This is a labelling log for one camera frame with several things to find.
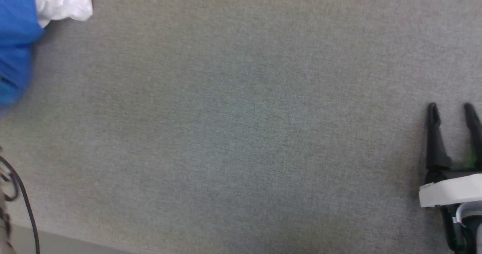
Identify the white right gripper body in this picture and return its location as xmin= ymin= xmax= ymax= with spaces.
xmin=419 ymin=167 xmax=482 ymax=208

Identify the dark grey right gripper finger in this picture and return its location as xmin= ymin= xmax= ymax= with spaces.
xmin=463 ymin=102 xmax=482 ymax=170
xmin=426 ymin=102 xmax=453 ymax=172

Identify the white and blue garment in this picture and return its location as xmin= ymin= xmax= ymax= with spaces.
xmin=0 ymin=0 xmax=93 ymax=109

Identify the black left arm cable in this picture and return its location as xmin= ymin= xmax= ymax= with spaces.
xmin=0 ymin=154 xmax=41 ymax=254

